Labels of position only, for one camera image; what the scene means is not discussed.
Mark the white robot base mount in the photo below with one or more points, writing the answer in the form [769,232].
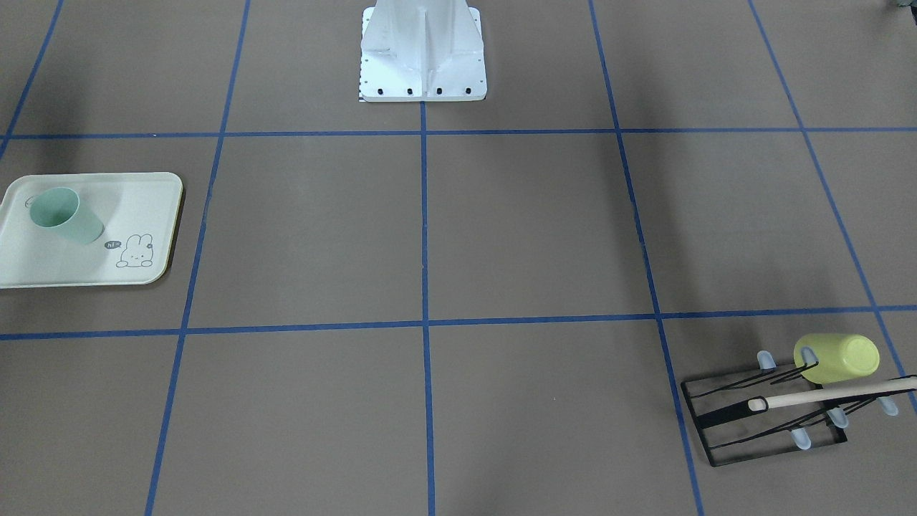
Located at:
[422,51]

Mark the wooden rack handle rod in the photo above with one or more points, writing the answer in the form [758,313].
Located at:
[886,388]

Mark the light green cup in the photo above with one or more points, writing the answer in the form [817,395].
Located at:
[62,212]

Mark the cream rabbit print tray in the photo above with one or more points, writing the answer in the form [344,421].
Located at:
[138,210]

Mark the yellow cup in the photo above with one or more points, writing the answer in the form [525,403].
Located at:
[829,358]

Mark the black wire cup rack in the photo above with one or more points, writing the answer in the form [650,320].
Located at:
[730,433]

